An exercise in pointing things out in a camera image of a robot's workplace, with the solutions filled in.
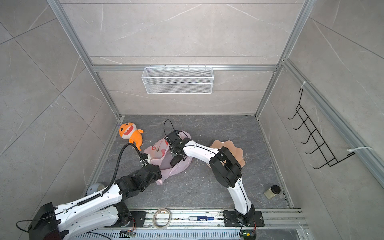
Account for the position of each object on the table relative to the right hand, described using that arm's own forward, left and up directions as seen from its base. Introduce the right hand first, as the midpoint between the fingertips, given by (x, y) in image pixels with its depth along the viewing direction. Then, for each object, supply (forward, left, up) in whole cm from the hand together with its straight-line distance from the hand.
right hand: (178, 147), depth 95 cm
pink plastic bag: (-7, +10, +4) cm, 13 cm away
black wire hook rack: (-20, -66, +27) cm, 74 cm away
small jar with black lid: (-30, -49, +3) cm, 58 cm away
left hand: (-14, +8, +6) cm, 18 cm away
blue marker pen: (-39, -13, -4) cm, 41 cm away
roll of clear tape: (-40, +11, -6) cm, 41 cm away
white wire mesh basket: (+39, +2, +25) cm, 46 cm away
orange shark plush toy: (+13, +35, +3) cm, 37 cm away
